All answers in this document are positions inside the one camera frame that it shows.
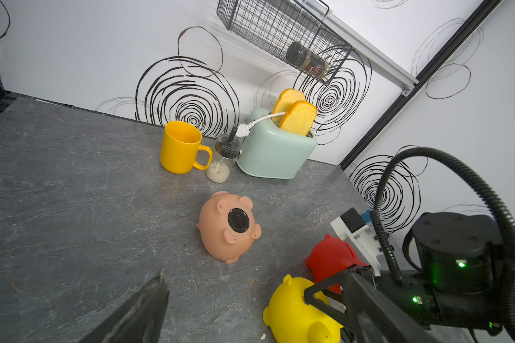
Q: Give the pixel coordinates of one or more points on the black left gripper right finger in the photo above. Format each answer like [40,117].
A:
[374,318]

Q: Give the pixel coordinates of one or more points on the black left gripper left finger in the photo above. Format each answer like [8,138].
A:
[139,319]

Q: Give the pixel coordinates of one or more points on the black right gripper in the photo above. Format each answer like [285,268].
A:
[450,290]

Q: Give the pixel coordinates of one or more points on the yellow piggy bank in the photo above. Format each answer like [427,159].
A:
[291,319]

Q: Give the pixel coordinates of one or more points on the black round plug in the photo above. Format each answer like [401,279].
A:
[238,220]

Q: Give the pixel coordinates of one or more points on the pink piggy bank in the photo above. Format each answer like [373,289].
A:
[218,238]

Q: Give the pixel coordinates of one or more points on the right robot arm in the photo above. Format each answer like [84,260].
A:
[444,233]

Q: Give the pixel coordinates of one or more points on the red piggy bank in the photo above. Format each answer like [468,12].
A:
[331,256]

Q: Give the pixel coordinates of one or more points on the mint green toaster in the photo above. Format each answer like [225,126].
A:
[269,152]

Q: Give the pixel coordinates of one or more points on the yellow toast slice front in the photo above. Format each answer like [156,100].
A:
[299,118]

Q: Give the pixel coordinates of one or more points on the yellow toast slice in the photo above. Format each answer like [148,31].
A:
[299,118]
[287,99]

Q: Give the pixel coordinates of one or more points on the glass sugar jar with spoon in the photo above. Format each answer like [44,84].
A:
[227,149]

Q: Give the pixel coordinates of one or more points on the yellow ceramic mug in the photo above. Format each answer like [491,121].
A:
[180,146]

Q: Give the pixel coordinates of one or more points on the yellow toast slice rear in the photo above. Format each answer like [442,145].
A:
[287,99]

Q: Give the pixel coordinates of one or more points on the dark item in basket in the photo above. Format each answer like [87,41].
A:
[305,60]

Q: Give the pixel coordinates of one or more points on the black wire basket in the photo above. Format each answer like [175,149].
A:
[273,25]

